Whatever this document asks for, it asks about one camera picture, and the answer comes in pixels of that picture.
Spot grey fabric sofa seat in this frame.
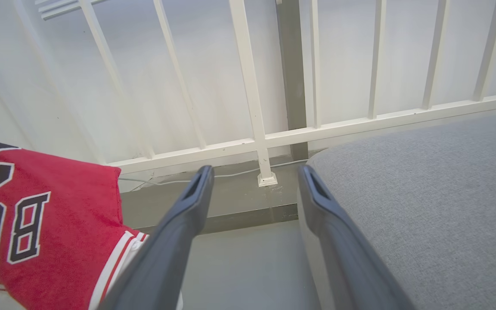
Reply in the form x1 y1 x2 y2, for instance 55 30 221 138
296 111 496 310

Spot white cable on floor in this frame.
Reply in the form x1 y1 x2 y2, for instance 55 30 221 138
118 158 309 186

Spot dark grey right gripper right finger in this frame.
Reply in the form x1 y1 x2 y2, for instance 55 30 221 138
298 164 416 310

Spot red basketball jersey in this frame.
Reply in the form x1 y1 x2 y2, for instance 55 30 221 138
0 136 183 310

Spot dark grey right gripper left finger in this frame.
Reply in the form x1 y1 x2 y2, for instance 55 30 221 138
98 165 215 310

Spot white metal railing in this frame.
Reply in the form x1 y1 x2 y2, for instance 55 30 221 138
14 0 496 187

